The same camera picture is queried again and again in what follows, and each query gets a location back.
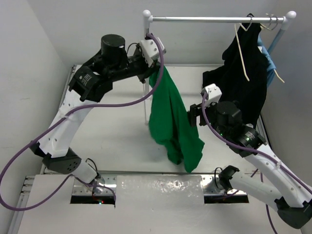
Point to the cream empty hanger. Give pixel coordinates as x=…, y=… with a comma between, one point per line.
x=240, y=52

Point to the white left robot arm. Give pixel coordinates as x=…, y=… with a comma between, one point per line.
x=90, y=82

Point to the light blue hanging shirt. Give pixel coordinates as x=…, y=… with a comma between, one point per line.
x=271, y=68

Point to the silver clothes rack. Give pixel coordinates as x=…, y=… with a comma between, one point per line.
x=285, y=21

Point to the black hanging t-shirt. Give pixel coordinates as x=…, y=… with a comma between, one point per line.
x=243, y=77

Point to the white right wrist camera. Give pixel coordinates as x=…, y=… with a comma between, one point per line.
x=212, y=94

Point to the hanger holding black shirt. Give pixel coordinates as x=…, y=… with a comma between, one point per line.
x=247, y=23

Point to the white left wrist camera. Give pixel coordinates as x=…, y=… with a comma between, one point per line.
x=149, y=50

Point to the green t-shirt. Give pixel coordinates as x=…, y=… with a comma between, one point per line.
x=169, y=125

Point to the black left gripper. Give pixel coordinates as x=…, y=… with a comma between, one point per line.
x=146, y=70

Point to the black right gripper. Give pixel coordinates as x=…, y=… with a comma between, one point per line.
x=192, y=113

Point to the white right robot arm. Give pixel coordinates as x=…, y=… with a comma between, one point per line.
x=289, y=196

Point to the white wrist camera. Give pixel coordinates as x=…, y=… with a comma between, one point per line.
x=149, y=50
x=212, y=94

